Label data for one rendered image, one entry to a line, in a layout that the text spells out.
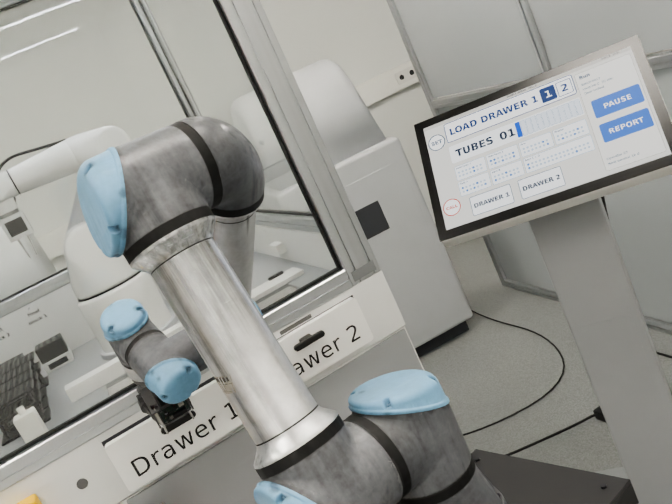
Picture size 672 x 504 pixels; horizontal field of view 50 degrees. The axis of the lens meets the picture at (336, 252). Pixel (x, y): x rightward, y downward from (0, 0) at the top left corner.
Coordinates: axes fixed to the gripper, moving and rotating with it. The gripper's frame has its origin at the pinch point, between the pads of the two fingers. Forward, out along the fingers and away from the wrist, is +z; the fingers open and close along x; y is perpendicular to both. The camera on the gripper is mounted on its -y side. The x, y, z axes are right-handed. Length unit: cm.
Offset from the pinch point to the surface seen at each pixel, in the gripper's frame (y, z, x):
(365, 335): 2.0, 8.4, 44.3
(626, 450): 45, 48, 89
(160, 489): 4.2, 14.4, -9.4
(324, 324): -2.2, 2.6, 36.9
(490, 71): -102, 50, 175
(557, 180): 11, -18, 90
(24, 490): -4.4, 2.4, -30.8
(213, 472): 6.0, 16.9, 1.4
